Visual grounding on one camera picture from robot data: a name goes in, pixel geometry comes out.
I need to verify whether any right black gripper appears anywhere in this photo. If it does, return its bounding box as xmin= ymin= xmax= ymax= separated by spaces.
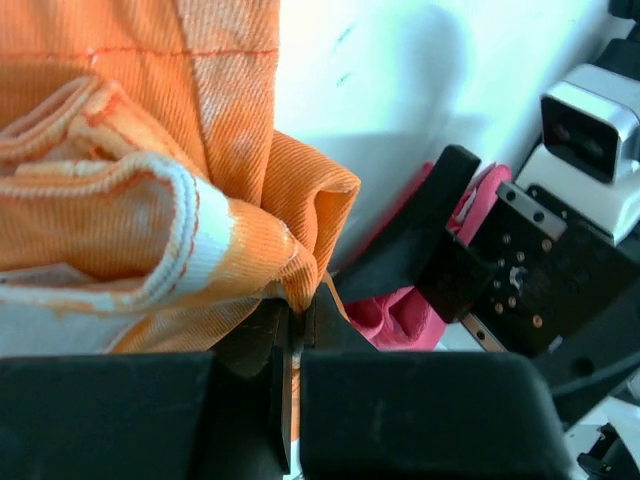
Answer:
xmin=334 ymin=145 xmax=639 ymax=357

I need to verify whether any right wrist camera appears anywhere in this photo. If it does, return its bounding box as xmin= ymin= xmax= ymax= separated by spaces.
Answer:
xmin=516 ymin=64 xmax=639 ymax=245

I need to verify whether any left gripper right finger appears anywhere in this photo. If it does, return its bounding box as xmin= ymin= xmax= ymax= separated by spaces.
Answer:
xmin=299 ymin=286 xmax=572 ymax=479

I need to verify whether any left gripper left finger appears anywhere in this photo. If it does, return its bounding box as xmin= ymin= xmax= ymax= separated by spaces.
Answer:
xmin=1 ymin=300 xmax=291 ymax=479

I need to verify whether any orange tie-dye garment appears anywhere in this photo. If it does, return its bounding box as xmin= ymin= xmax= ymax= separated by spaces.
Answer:
xmin=1 ymin=1 xmax=360 ymax=357

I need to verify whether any pink towel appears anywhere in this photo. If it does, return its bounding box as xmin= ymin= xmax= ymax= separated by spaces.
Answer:
xmin=342 ymin=165 xmax=512 ymax=351

